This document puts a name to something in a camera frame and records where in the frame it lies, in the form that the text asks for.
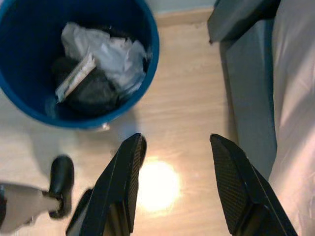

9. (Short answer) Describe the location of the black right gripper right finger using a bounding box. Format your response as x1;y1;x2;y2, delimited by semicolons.
209;133;300;236

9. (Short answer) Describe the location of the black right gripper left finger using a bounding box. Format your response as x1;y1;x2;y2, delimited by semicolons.
73;133;148;236

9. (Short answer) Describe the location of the black robot right foot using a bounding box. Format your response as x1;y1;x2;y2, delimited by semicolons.
48;154;75;219

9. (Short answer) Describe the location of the dark teal bed base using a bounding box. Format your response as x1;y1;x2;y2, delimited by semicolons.
220;18;278;179

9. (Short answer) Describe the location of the black crumpled bag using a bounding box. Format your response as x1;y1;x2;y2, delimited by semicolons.
51;56;121;113

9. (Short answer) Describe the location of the cream sheeted mattress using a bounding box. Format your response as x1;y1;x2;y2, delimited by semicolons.
267;0;315;236

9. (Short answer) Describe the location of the folded paper booklet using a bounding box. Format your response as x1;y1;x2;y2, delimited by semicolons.
54;52;97;103

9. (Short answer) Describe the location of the white crumpled paper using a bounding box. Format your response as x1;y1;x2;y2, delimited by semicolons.
60;21;148;95

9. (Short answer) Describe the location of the blue round bin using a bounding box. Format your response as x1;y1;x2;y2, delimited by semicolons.
0;0;160;130

